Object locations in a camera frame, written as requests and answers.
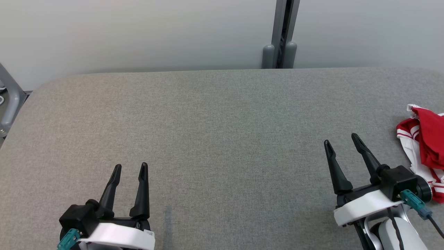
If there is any left teal-plug camera cable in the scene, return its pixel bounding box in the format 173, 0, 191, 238
57, 228, 81, 250

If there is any teal-plug camera cable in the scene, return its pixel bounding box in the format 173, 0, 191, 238
57, 228, 81, 250
401, 189, 444, 238

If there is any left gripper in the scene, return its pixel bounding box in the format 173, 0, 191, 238
78, 162, 155, 250

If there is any right teal-plug camera cable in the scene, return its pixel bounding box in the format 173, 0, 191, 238
401, 189, 444, 238

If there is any red numbered basketball jersey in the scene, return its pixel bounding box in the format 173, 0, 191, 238
396, 118, 444, 203

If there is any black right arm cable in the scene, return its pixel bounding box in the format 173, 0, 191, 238
387, 207, 404, 250

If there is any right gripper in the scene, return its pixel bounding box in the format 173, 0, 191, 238
324, 133, 404, 227

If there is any grey metal partition post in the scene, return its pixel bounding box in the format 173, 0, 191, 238
262, 0, 300, 69

